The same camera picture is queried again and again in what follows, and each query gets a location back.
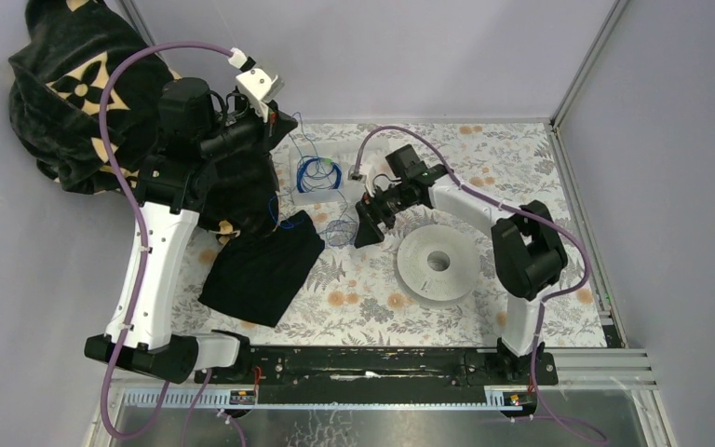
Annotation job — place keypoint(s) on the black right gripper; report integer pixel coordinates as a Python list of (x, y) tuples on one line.
[(370, 212)]

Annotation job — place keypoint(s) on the black patterned plush blanket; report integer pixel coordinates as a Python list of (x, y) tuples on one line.
[(84, 105)]

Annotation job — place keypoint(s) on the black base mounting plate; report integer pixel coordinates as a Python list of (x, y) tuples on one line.
[(384, 375)]

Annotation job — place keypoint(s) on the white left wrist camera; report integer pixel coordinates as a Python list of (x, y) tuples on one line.
[(260, 86)]

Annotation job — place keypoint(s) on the coiled blue cable green tie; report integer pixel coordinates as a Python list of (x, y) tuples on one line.
[(316, 173)]

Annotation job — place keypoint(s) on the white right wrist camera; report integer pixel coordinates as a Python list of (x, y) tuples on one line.
[(360, 173)]

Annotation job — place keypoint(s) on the black folded cloth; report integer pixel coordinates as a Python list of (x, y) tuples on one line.
[(255, 279)]

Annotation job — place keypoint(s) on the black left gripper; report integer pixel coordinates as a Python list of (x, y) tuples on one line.
[(266, 134)]

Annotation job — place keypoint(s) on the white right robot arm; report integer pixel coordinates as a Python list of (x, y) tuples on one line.
[(528, 253)]

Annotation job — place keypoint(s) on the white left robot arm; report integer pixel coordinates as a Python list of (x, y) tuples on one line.
[(197, 135)]

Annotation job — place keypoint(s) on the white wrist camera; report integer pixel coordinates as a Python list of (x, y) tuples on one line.
[(260, 86), (360, 173)]

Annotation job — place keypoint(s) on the white perforated spool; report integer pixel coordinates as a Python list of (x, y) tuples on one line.
[(437, 266)]

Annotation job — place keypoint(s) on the aluminium frame rails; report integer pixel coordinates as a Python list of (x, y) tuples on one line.
[(604, 397)]

